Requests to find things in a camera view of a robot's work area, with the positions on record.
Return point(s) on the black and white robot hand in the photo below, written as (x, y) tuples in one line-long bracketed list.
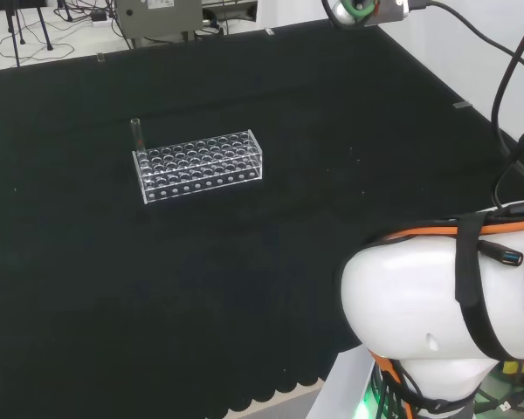
[(345, 13)]

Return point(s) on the clear glass test tube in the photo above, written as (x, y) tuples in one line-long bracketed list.
[(137, 133)]

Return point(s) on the clear acrylic test tube rack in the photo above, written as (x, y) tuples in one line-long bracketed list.
[(201, 168)]

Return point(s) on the grey metal control box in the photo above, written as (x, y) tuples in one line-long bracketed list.
[(157, 17)]

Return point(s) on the black tripod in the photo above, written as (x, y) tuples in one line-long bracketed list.
[(13, 26)]

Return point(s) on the black bench cloth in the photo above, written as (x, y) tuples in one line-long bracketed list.
[(113, 270)]

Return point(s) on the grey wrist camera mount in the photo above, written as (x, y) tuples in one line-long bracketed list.
[(393, 9)]

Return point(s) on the grey equipment frame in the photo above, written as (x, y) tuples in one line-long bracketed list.
[(231, 15)]

